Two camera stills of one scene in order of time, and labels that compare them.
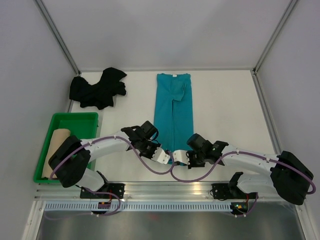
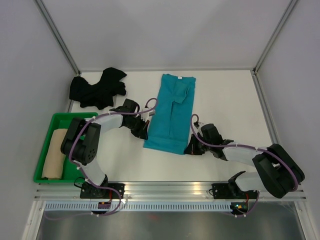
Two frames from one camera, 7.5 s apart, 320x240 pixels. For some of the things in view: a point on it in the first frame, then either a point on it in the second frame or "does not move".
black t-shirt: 101,95 does not move
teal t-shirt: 173,111 does not move
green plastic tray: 82,125 does not move
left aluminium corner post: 58,35 does not move
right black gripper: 188,154 to 191,148
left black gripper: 155,147 to 142,132
